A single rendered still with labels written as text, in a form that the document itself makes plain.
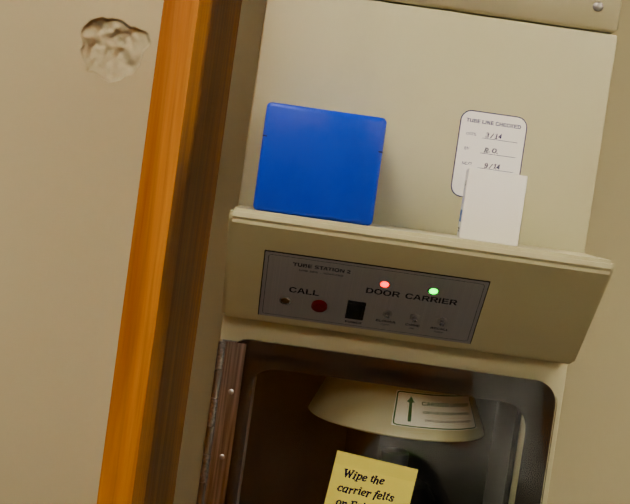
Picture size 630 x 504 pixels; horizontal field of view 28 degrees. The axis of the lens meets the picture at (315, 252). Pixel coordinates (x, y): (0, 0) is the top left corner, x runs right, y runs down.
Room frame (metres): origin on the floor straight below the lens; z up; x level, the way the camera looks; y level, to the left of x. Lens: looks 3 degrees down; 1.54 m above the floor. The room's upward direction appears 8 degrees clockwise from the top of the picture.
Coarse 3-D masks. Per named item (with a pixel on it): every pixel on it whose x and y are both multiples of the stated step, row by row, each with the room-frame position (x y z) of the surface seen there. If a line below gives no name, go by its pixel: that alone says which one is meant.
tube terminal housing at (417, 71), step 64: (320, 0) 1.14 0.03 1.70; (320, 64) 1.14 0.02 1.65; (384, 64) 1.14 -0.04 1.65; (448, 64) 1.14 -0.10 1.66; (512, 64) 1.15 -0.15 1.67; (576, 64) 1.15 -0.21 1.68; (256, 128) 1.14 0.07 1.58; (448, 128) 1.14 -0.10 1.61; (576, 128) 1.15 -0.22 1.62; (384, 192) 1.14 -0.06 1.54; (448, 192) 1.14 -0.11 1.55; (576, 192) 1.15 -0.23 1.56; (256, 320) 1.14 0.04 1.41
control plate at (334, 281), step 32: (288, 256) 1.05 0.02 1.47; (288, 288) 1.08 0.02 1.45; (320, 288) 1.08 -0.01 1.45; (352, 288) 1.07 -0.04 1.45; (384, 288) 1.07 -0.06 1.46; (416, 288) 1.07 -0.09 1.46; (448, 288) 1.06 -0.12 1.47; (480, 288) 1.06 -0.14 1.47; (320, 320) 1.11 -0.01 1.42; (352, 320) 1.10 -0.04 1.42; (384, 320) 1.10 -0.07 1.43; (448, 320) 1.09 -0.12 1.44
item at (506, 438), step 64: (256, 384) 1.13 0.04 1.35; (320, 384) 1.13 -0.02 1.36; (384, 384) 1.13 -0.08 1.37; (448, 384) 1.13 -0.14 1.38; (512, 384) 1.13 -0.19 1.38; (256, 448) 1.13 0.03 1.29; (320, 448) 1.13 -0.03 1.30; (384, 448) 1.13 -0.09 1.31; (448, 448) 1.13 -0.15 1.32; (512, 448) 1.13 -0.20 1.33
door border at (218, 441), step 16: (240, 352) 1.13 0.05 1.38; (224, 368) 1.13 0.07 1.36; (240, 368) 1.13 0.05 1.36; (224, 384) 1.13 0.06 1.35; (240, 384) 1.13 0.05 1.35; (224, 400) 1.13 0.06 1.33; (224, 416) 1.13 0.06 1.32; (208, 432) 1.13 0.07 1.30; (224, 432) 1.13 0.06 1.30; (208, 448) 1.13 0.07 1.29; (224, 448) 1.13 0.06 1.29; (224, 464) 1.13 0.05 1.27; (208, 480) 1.13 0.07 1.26; (224, 480) 1.13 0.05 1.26; (208, 496) 1.13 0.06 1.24; (224, 496) 1.13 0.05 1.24
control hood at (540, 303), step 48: (240, 240) 1.04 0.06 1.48; (288, 240) 1.04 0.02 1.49; (336, 240) 1.03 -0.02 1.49; (384, 240) 1.03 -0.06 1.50; (432, 240) 1.03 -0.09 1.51; (240, 288) 1.09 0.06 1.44; (528, 288) 1.05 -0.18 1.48; (576, 288) 1.05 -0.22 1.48; (384, 336) 1.12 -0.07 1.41; (480, 336) 1.10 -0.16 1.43; (528, 336) 1.10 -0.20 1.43; (576, 336) 1.09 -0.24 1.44
